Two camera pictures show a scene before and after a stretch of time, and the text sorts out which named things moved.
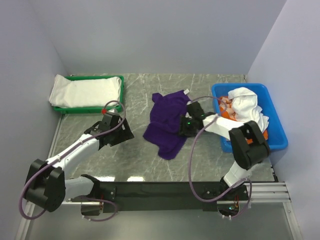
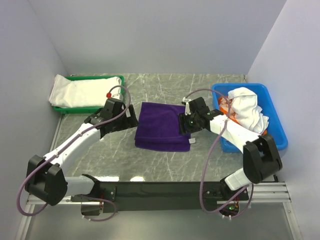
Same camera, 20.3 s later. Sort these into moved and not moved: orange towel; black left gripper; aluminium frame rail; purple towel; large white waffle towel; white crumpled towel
Moved: purple towel; black left gripper
Not moved: aluminium frame rail; white crumpled towel; large white waffle towel; orange towel
